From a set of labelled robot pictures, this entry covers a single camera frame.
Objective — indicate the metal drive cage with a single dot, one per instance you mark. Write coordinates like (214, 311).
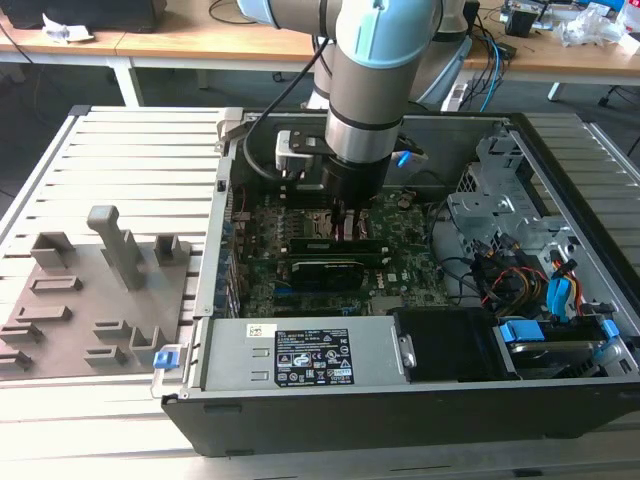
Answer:
(480, 205)

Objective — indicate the crumpled white paper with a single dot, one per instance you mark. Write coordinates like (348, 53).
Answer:
(65, 30)

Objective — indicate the grey parts rack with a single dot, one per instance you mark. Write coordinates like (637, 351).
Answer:
(100, 300)

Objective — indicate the black graphics card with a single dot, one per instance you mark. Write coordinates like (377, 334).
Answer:
(325, 275)

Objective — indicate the black fan shroud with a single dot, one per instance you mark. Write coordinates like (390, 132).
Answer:
(445, 345)

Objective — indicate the black chair base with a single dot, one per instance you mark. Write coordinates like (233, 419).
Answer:
(620, 92)

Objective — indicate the hard disk in blue carrier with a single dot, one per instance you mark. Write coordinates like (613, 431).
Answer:
(550, 350)

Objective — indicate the large black box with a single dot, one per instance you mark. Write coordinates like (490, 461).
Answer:
(90, 15)

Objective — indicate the green motherboard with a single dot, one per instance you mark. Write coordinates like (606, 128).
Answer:
(400, 235)

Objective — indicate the clear plastic bag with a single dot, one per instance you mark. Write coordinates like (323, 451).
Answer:
(590, 25)

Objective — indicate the black RAM stick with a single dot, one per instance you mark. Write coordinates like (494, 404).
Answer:
(310, 245)
(310, 188)

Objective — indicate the white power strip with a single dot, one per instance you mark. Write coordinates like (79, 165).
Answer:
(454, 95)

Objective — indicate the grey power supply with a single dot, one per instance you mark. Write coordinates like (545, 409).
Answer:
(240, 360)

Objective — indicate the round coin battery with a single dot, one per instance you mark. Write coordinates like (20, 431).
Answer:
(405, 201)

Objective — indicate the wooden desk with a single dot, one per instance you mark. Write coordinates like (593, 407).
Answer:
(175, 45)
(550, 57)

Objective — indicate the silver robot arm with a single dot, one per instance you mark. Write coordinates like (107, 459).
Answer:
(360, 100)

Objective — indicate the tall black box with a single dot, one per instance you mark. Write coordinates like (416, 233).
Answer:
(471, 15)

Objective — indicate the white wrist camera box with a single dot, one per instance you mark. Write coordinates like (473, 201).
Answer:
(290, 160)

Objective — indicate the black PC case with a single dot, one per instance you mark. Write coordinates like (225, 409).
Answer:
(350, 425)

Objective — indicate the small black device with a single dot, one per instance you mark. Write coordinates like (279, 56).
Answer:
(520, 22)

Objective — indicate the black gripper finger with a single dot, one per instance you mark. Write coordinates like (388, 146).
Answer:
(339, 217)

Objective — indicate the blue case latch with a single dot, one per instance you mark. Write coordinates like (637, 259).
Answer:
(166, 360)

